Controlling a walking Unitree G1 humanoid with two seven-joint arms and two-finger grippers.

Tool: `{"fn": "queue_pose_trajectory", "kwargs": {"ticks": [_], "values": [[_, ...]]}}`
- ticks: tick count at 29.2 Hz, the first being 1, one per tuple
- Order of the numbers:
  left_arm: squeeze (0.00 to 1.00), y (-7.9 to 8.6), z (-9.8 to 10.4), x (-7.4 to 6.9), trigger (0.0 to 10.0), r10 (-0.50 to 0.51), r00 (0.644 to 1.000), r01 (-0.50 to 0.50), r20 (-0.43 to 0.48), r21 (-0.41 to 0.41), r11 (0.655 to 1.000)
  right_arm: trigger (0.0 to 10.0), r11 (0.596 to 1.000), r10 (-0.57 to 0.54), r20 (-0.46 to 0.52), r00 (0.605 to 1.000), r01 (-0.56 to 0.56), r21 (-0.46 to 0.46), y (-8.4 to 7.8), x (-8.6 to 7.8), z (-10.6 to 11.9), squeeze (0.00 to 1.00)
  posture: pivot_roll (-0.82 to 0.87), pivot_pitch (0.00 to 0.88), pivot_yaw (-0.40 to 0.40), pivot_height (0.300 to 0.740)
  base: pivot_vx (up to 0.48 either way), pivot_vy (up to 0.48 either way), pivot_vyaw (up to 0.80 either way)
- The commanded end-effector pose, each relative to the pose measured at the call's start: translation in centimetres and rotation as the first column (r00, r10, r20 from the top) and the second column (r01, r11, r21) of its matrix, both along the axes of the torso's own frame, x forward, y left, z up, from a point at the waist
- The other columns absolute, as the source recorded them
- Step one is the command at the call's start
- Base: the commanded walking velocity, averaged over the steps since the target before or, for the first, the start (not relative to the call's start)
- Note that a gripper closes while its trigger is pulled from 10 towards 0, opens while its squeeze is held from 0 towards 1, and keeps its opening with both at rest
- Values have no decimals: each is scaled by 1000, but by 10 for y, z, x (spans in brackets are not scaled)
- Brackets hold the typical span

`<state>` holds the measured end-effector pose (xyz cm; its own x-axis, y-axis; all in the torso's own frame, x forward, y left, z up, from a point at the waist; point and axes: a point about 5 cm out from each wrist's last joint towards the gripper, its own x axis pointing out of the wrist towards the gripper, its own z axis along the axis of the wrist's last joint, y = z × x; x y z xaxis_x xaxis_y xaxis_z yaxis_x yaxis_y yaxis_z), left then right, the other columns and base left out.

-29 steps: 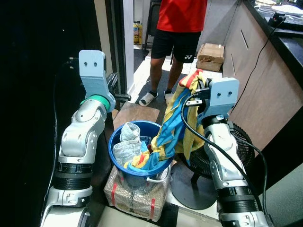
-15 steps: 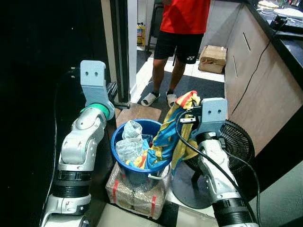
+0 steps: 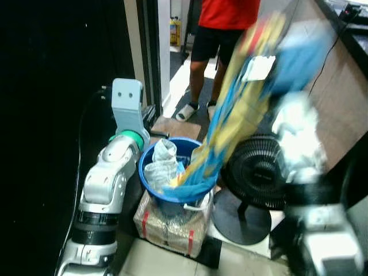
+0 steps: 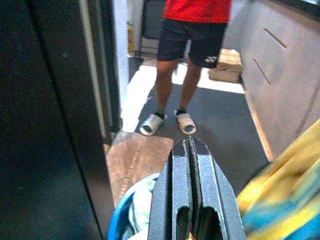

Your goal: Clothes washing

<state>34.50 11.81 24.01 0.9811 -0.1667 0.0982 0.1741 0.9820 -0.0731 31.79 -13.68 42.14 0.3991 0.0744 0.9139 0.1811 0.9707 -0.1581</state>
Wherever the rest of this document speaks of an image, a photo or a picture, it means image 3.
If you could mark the yellow and blue garment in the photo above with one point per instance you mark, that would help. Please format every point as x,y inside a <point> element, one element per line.
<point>241,115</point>

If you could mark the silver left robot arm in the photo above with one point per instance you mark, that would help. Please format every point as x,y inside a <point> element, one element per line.
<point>103,184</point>

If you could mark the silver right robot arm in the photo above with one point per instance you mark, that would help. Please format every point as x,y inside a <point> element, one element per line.
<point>322,230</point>

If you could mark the brown wooden floor board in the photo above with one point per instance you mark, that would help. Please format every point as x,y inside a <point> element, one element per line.
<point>178,127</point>

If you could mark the grey white patterned garment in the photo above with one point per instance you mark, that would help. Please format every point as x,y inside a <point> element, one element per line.
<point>164,152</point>

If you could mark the beige slipper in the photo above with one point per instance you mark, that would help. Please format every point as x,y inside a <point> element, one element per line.
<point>210,109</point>
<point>187,112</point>

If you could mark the blue plastic basin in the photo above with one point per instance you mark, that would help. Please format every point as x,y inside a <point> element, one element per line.
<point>149,178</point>

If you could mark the black framed door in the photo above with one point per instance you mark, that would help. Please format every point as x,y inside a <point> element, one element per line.
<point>150,46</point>

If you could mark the yellow bottle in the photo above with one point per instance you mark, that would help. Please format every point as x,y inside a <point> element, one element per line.
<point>174,31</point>

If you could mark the plastic wrapped box red tape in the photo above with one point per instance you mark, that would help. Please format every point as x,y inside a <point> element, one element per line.
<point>167,230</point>

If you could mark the black floor fan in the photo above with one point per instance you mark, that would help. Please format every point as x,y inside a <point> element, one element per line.
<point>253,172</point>

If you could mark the person in red shirt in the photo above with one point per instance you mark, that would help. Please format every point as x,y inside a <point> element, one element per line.
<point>224,14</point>

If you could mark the wooden counter cabinet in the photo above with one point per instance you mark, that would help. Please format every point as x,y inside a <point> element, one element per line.
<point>339,103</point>

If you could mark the black box device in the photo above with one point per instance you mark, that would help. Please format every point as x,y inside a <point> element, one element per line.
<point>352,12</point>

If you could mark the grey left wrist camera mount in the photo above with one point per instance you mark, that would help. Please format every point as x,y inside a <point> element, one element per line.
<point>126,98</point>

